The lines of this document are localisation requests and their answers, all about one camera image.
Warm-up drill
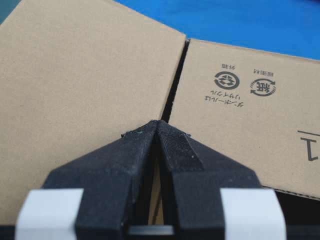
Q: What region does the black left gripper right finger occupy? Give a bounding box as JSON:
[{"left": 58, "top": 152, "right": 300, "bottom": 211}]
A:
[{"left": 156, "top": 119, "right": 287, "bottom": 240}]

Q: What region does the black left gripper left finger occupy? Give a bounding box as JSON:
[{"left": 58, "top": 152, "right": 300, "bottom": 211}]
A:
[{"left": 14, "top": 119, "right": 159, "bottom": 240}]

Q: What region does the brown cardboard box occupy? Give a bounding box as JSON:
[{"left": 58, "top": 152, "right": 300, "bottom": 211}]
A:
[{"left": 0, "top": 0, "right": 320, "bottom": 225}]

